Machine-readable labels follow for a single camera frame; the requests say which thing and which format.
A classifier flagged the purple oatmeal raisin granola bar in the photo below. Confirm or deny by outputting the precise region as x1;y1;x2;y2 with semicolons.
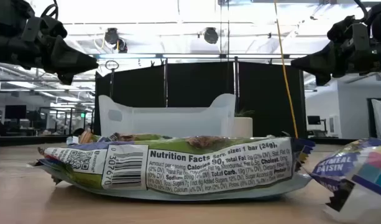
301;138;381;224
30;136;315;202

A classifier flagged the yellow cable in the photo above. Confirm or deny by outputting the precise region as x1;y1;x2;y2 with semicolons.
273;0;300;139

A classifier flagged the black ceiling-hung camera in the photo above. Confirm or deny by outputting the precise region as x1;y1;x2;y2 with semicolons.
203;27;219;45
103;27;129;54

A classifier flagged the green blue snack packet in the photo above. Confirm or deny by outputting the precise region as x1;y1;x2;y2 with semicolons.
96;132;174;144

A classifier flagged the black ring-topped stand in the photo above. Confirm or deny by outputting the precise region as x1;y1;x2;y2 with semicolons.
104;60;120;99

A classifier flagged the black partition screen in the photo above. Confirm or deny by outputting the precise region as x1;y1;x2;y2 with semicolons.
94;57;308;139

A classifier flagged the black aluminium rig frame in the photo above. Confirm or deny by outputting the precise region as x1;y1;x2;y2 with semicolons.
0;134;359;147

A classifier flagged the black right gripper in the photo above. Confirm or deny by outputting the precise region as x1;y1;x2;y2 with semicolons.
291;23;381;86

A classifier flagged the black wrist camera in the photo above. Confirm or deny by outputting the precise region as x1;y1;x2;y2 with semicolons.
326;14;356;43
28;15;68;41

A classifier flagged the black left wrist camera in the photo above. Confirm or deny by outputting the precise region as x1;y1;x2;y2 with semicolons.
28;15;68;41

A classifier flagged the small plant in white pot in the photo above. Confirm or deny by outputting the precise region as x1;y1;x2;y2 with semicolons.
233;108;255;138

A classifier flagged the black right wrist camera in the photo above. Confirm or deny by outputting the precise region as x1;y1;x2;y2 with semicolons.
326;14;356;43

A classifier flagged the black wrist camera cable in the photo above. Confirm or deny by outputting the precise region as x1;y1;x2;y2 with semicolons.
353;0;370;23
40;0;60;20

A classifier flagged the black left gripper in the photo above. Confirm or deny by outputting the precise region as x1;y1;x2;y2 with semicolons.
0;17;99;85

